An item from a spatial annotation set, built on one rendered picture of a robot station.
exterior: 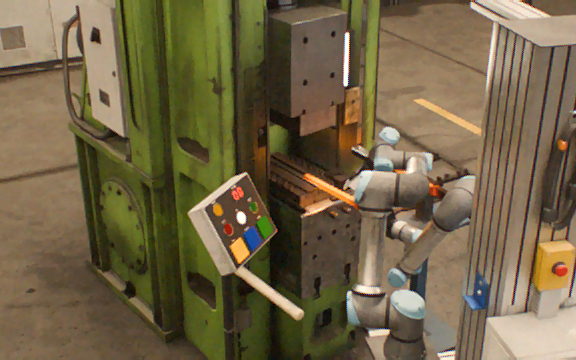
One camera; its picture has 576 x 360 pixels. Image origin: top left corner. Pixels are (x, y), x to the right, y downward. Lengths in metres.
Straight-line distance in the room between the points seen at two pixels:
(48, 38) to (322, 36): 5.45
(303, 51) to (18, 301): 2.36
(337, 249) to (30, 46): 5.34
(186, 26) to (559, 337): 1.99
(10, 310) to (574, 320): 3.18
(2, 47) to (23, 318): 4.25
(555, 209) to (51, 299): 3.18
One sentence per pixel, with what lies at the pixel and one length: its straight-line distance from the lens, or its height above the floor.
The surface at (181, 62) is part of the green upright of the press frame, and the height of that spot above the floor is 1.52.
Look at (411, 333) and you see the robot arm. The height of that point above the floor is 0.94.
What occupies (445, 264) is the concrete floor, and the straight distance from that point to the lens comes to 4.85.
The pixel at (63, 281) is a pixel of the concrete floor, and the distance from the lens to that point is 4.80.
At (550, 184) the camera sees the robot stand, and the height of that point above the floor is 1.66.
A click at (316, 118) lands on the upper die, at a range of 3.34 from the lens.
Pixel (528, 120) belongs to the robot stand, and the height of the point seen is 1.83.
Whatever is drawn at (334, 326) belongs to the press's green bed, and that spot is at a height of 0.16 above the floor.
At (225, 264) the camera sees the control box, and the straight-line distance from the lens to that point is 2.97.
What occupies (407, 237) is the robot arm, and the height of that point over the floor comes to 1.00.
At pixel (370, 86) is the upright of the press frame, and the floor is 1.33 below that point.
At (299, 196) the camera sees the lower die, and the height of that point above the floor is 0.98.
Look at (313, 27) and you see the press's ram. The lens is 3.19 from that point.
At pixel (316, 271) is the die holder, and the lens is 3.62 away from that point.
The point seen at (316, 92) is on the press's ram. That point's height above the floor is 1.45.
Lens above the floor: 2.58
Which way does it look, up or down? 27 degrees down
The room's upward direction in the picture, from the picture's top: straight up
